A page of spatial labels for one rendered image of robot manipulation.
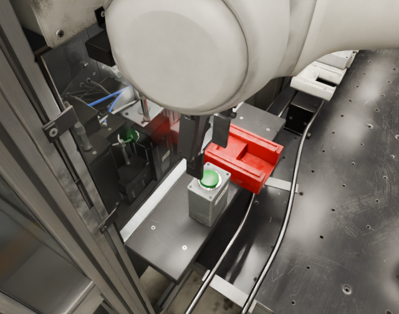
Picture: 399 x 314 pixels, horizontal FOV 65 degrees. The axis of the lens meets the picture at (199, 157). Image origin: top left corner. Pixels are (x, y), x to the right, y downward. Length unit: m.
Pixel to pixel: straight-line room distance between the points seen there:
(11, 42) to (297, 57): 0.25
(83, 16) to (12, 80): 0.10
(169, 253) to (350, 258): 0.54
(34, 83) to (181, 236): 0.45
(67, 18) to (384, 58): 1.58
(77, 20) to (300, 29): 0.25
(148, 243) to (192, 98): 0.57
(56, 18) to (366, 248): 0.95
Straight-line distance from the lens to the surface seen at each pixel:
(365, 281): 1.01
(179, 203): 0.74
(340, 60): 1.22
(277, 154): 0.78
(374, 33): 0.22
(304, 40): 0.19
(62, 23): 0.36
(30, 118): 0.38
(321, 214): 1.06
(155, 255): 0.69
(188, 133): 0.43
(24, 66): 0.36
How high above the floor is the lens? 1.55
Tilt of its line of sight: 51 degrees down
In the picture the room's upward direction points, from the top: straight up
